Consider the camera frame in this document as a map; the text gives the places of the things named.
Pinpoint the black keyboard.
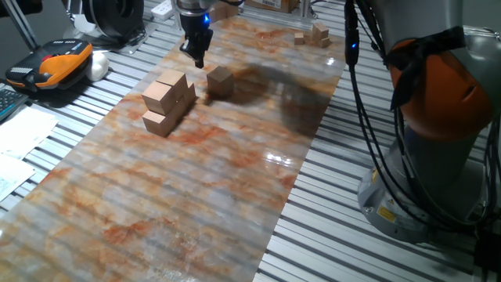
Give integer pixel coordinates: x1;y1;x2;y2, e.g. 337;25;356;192
0;88;29;122

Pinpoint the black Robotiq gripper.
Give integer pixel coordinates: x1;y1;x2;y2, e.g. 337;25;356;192
178;11;214;70

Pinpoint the thin metal tripod leg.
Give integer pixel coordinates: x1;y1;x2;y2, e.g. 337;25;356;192
61;0;85;38

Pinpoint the brown cardboard box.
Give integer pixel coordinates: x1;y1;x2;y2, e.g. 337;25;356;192
244;0;301;14

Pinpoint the orange black teach pendant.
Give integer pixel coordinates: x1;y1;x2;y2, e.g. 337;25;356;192
5;38;94;93

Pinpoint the white rounded object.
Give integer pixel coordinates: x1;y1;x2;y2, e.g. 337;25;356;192
85;51;110;82

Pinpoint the black strap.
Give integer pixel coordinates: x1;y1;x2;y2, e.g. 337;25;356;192
383;26;467;111

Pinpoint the orange grey marble mat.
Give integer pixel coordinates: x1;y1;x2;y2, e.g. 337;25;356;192
0;17;348;282

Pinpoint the black round machine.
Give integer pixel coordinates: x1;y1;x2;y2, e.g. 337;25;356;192
81;0;146;40

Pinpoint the grey metal stand bar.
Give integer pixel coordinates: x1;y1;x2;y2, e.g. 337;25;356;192
3;0;40;52

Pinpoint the black cable with blue light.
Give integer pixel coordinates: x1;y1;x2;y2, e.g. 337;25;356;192
343;0;482;234

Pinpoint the black sleeved forearm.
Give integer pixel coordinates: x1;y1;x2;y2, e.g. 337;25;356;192
0;0;43;17

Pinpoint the white paper sheet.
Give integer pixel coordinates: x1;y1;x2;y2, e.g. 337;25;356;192
0;153;36;203
0;106;59;160

